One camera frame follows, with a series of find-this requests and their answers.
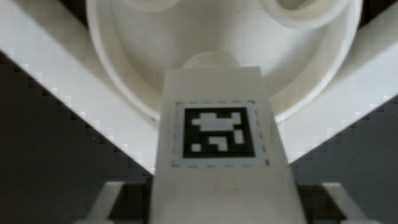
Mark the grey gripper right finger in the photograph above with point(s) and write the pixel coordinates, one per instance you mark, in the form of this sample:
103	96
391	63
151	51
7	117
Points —
346	205

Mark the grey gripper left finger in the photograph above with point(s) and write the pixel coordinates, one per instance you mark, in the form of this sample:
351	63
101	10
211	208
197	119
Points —
97	216

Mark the white stool leg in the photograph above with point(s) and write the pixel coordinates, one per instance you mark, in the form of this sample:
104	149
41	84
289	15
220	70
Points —
222	179

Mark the white round stool seat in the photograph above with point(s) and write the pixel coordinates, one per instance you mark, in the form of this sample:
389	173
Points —
145	41

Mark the white right fence wall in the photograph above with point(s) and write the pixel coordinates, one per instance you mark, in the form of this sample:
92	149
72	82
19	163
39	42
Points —
360	89

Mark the white fence wall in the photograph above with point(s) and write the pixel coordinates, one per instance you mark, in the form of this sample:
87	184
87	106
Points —
360	89
44	42

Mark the white front fence wall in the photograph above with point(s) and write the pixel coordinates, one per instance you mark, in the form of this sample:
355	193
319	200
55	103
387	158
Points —
44	42

